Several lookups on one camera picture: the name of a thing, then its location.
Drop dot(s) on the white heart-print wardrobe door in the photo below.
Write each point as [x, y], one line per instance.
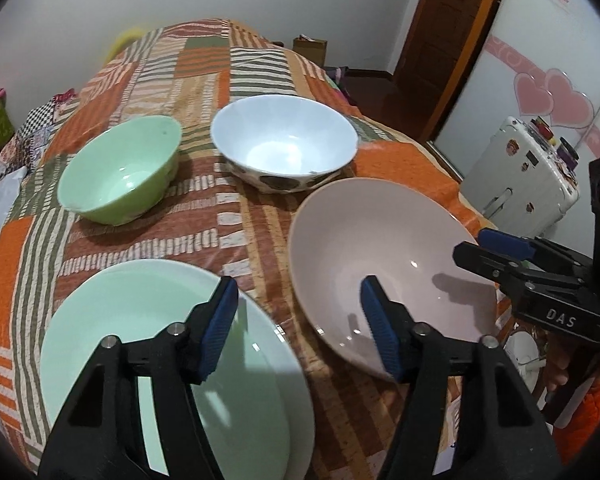
[554, 45]

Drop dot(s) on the brown wooden door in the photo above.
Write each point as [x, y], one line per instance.
[444, 35]

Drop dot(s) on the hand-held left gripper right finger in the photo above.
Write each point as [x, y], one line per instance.
[379, 330]

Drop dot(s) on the orange striped patchwork bedspread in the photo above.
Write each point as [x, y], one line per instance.
[205, 240]

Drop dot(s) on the light green plate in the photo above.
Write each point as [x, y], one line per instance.
[130, 300]

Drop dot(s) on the pink bowl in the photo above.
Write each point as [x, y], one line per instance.
[369, 230]

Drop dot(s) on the yellow foam noodle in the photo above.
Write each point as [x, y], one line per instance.
[125, 40]

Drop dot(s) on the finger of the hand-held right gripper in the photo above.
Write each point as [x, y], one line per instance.
[484, 260]
[504, 242]

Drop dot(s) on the person's right hand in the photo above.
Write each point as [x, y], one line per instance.
[555, 367]

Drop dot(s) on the green bowl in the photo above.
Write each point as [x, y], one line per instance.
[115, 185]

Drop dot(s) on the white stickered suitcase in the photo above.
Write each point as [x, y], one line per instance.
[514, 180]

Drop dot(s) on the white spotted bowl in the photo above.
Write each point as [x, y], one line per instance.
[285, 135]

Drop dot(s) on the white cloth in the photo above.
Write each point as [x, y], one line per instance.
[0, 220]

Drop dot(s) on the grey purple bag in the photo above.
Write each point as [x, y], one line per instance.
[341, 82]

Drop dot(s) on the checkered patchwork quilt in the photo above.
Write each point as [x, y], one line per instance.
[35, 130]

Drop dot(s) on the white round object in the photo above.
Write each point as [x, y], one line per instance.
[522, 360]

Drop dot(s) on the small cardboard box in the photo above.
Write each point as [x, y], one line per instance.
[310, 50]

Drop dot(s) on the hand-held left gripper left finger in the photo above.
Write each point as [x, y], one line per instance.
[215, 335]

